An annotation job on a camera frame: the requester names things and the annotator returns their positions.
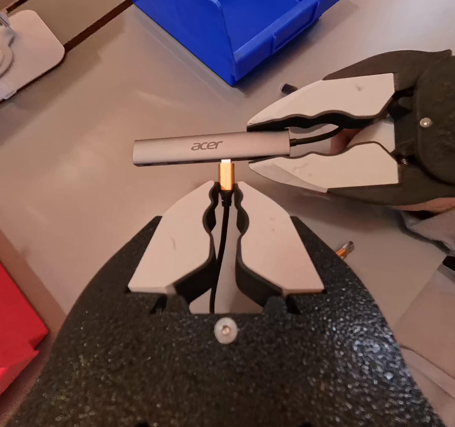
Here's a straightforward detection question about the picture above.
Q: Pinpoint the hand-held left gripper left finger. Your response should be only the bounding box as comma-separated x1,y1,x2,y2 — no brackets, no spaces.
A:
127,181,219,305

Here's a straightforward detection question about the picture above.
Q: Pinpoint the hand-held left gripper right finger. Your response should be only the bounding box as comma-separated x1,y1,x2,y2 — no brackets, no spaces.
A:
234,181,325,307

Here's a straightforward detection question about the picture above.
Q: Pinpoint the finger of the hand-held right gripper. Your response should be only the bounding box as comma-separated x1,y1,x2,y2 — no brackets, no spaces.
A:
247,141,401,194
246,73,396,132

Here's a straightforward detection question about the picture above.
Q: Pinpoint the black usb hub cable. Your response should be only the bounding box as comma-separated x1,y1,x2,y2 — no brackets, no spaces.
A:
289,124,343,148

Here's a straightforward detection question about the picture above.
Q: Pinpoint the black cable with gold plugs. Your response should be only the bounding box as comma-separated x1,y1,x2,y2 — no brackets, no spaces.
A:
209,159,355,314

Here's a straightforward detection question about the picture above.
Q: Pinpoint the grey metal usb hub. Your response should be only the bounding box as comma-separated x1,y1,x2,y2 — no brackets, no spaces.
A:
133,131,292,167

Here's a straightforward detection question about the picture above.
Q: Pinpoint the grey desk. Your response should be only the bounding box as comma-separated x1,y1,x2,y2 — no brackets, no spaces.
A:
0,0,455,332

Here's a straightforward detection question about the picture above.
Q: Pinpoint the blue plastic bin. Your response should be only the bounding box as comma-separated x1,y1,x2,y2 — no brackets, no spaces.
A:
117,0,354,86

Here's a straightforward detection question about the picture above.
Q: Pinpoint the red plastic bin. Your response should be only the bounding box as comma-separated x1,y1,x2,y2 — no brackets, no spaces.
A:
0,262,48,397

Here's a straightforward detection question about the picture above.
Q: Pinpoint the wooden document stand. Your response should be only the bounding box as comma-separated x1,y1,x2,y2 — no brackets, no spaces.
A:
0,9,65,102

